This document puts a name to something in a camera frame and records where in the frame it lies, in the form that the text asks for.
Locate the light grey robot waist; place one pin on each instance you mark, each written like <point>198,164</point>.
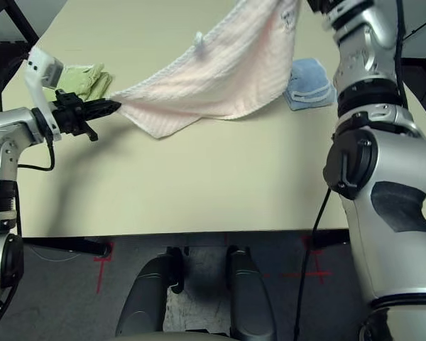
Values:
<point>177,335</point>

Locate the red floor tape cross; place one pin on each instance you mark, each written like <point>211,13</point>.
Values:
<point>100,273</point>

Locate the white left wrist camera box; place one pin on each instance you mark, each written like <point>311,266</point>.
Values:
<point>42,67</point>

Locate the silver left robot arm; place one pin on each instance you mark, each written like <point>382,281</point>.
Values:
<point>7,124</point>

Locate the pink towel with white trim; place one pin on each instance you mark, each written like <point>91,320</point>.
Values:
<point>227,78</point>

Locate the black table foot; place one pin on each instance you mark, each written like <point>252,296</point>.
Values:
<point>74,245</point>
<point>333,239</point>

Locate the grey left robot leg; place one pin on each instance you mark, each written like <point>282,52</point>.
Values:
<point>149,291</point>

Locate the crumpled green towel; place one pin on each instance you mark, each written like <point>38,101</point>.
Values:
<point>88,80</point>

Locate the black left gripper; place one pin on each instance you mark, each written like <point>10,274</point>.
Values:
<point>71,113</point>

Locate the black metal frame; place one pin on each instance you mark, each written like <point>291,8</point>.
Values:
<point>422,60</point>
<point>21,19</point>

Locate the folded blue towel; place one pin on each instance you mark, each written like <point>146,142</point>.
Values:
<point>309,81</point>

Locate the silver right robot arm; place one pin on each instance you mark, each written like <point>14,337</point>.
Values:
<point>394,160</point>

